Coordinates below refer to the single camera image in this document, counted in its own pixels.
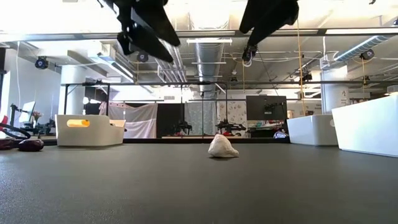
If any yellow hanging cord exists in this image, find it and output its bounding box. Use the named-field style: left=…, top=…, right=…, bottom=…
left=294, top=18, right=307, bottom=116

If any white rectangular ceiling duct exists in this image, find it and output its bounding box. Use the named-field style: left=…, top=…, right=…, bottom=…
left=86, top=43, right=137, bottom=83

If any silver ventilation duct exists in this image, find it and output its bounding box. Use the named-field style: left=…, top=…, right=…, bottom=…
left=194, top=42, right=225, bottom=101

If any white cloth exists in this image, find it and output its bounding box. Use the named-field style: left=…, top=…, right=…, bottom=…
left=98, top=101, right=159, bottom=139

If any short purple sweet potato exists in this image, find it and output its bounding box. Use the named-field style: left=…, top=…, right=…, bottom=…
left=17, top=138, right=45, bottom=152

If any black monitor stand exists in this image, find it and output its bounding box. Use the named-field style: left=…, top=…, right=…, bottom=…
left=8, top=103, right=20, bottom=135

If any grey flexible duct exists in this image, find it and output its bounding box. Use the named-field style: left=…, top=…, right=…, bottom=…
left=333, top=34, right=393, bottom=62

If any small lit computer monitor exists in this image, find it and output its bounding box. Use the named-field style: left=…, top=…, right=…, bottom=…
left=18, top=101, right=37, bottom=124

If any black background frame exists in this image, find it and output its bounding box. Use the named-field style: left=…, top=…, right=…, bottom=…
left=63, top=80, right=229, bottom=139

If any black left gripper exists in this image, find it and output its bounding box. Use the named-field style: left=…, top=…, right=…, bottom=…
left=104, top=0, right=181, bottom=63

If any light grey plastic basket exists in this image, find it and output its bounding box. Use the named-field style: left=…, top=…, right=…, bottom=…
left=286, top=114, right=340, bottom=147

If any cream plastic basket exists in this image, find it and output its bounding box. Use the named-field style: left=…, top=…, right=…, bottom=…
left=55, top=114, right=127, bottom=147

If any black panel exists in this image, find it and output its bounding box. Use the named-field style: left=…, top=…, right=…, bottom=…
left=157, top=103, right=187, bottom=138

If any patterned white sheet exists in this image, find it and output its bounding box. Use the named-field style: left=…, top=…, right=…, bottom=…
left=216, top=100, right=248, bottom=137

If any thick black cable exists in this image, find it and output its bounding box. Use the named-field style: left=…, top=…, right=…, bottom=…
left=0, top=123, right=32, bottom=140

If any black table mat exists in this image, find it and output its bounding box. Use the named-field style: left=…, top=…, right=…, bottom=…
left=0, top=142, right=398, bottom=224

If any white plastic basket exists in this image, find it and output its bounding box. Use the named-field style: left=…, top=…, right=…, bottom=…
left=331, top=94, right=398, bottom=159

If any long ceiling light fixture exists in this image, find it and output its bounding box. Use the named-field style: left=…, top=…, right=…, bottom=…
left=186, top=38, right=233, bottom=45

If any white pillar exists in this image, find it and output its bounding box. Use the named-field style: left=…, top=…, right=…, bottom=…
left=321, top=65, right=349, bottom=116
left=58, top=64, right=87, bottom=116

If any black monitor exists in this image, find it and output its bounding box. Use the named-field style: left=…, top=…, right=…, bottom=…
left=246, top=95, right=288, bottom=121

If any white and blue object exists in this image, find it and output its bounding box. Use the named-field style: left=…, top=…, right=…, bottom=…
left=272, top=130, right=290, bottom=140

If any pink flower bouquet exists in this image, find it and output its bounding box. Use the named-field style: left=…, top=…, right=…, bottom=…
left=32, top=110, right=44, bottom=126

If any grey curtain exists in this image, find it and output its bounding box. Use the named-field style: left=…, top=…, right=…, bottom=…
left=185, top=101, right=218, bottom=137

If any large pointed white garlic bulb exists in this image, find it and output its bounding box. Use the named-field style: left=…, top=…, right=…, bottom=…
left=207, top=133, right=240, bottom=158

